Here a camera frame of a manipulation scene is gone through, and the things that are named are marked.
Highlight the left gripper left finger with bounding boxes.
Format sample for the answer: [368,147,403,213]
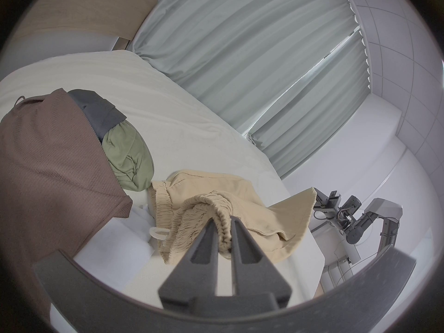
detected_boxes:
[158,218,219,306]

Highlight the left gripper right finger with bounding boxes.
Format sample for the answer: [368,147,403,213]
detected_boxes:
[231,215,291,306]

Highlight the beige shorts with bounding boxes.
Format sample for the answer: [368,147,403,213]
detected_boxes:
[147,169,316,265]

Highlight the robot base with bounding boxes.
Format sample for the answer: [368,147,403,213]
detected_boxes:
[310,221,363,296]

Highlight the bed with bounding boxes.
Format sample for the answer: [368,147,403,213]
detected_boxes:
[0,0,327,325]

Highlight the white garment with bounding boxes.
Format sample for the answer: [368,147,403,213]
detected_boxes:
[74,200,157,290]

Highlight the pale green curtain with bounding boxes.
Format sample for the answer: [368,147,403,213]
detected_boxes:
[130,0,359,134]
[250,30,374,180]

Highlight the green garment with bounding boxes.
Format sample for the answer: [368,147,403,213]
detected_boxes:
[102,122,155,192]

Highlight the brown garment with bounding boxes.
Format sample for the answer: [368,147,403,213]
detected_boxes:
[0,88,133,325]

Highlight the black garment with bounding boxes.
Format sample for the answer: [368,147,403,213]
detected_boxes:
[68,89,127,143]

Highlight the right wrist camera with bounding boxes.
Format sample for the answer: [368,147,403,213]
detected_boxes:
[342,195,362,214]

